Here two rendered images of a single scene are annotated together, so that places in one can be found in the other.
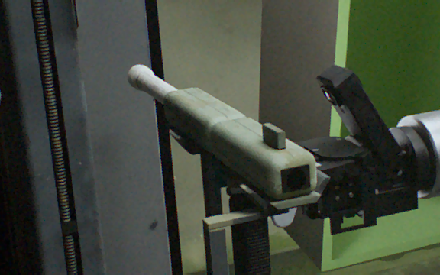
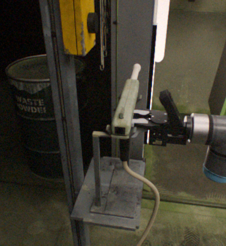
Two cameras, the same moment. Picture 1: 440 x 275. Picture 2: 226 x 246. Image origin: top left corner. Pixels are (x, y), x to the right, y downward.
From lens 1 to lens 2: 0.45 m
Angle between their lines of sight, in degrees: 30
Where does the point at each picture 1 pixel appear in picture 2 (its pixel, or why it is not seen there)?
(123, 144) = not seen: hidden behind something
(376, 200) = (168, 139)
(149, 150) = (144, 88)
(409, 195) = (183, 140)
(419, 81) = not seen: outside the picture
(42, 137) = (56, 92)
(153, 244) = not seen: hidden behind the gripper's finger
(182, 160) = (197, 80)
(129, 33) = (144, 51)
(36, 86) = (54, 77)
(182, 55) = (209, 48)
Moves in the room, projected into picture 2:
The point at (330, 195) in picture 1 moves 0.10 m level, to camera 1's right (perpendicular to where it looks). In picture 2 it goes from (152, 132) to (185, 142)
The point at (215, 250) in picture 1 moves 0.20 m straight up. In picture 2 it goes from (94, 141) to (91, 73)
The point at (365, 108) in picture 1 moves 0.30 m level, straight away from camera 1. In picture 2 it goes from (170, 108) to (209, 78)
